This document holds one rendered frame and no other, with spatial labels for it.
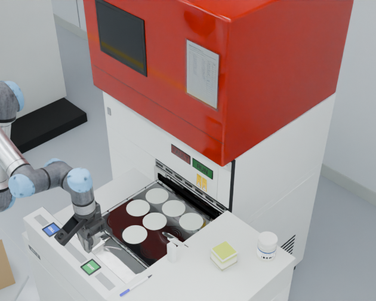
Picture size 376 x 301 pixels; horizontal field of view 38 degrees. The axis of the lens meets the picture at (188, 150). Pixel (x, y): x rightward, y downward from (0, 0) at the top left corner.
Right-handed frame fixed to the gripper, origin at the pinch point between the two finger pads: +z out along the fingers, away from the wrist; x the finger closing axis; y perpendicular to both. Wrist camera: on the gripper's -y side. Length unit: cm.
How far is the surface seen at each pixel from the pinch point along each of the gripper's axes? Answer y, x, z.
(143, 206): 38.7, 16.2, 15.8
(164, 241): 32.3, -4.7, 15.9
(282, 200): 97, -14, 29
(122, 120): 58, 54, -1
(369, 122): 207, 4, 48
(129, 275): 12.5, -6.9, 17.8
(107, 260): 10.8, 4.6, 17.7
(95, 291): -3.9, -8.8, 11.2
